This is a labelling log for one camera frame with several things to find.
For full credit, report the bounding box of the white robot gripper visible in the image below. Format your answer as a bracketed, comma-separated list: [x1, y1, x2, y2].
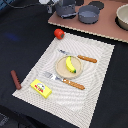
[39, 0, 59, 13]

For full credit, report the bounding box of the dark grey toy pot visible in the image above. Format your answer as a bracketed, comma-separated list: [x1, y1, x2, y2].
[55, 0, 76, 18]

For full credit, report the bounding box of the red toy tomato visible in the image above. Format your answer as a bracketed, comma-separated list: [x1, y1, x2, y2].
[54, 29, 65, 39]

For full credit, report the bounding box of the grey toy frying pan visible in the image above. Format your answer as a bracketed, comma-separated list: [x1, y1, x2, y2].
[78, 5, 100, 24]

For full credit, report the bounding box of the yellow toy banana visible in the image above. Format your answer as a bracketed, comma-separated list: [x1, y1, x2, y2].
[66, 56, 76, 73]

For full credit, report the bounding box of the reddish brown toy sausage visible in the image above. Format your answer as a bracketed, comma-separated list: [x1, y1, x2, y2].
[11, 70, 21, 90]

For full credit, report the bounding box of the black tablecloth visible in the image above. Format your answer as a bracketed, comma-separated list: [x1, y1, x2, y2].
[0, 0, 128, 128]

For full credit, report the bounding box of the black burner disc rear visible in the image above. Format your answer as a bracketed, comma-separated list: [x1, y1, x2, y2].
[88, 1, 104, 10]

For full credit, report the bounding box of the pink toy stove board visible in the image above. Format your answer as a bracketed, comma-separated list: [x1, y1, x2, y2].
[48, 0, 128, 43]

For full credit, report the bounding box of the round wooden plate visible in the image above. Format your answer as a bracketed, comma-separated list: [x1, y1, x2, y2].
[55, 56, 83, 79]

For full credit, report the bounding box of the beige bowl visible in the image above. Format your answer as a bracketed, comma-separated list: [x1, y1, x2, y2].
[116, 4, 128, 30]

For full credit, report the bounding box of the yellow toy butter box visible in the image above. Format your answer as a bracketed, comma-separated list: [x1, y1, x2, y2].
[31, 79, 52, 98]

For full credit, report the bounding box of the beige woven placemat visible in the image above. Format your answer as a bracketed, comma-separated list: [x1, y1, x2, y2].
[13, 33, 114, 128]

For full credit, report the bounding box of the wooden handled toy knife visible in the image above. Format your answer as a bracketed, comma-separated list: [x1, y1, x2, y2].
[58, 49, 97, 63]

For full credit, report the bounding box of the wooden handled toy fork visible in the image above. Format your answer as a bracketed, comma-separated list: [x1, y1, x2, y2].
[43, 72, 85, 90]

